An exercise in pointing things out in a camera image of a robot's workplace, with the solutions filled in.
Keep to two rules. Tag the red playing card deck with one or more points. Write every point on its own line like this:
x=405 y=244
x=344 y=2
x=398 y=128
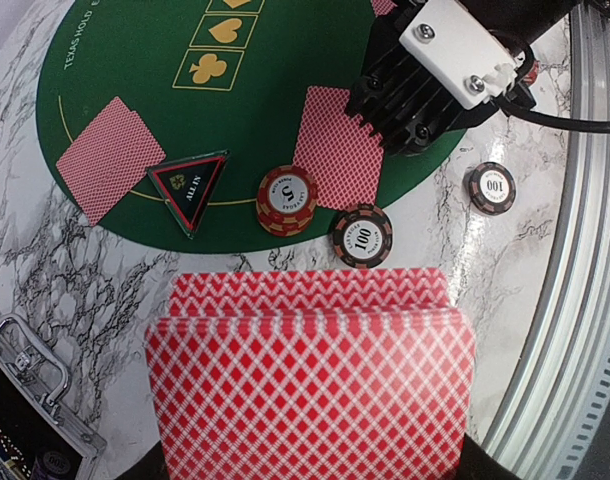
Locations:
x=344 y=374

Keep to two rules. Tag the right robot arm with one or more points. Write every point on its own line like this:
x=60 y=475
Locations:
x=527 y=19

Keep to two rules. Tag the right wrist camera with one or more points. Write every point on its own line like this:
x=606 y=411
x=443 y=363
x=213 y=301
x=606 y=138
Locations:
x=405 y=104

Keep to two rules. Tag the brown poker chip stack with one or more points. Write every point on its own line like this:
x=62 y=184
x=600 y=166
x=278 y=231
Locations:
x=491 y=188

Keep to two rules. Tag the purple chip row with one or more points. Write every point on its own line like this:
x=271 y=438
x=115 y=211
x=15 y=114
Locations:
x=52 y=465

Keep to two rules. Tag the front aluminium rail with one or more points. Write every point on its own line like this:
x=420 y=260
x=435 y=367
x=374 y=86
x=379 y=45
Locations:
x=561 y=387

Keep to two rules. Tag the orange chip stack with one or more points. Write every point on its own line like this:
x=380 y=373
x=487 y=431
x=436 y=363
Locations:
x=286 y=200

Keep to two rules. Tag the single red playing card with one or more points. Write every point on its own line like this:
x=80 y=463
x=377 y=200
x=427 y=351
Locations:
x=108 y=159

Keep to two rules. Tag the triangular all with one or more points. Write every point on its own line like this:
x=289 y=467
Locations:
x=186 y=185

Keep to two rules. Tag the round green poker mat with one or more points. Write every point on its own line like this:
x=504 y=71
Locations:
x=204 y=76

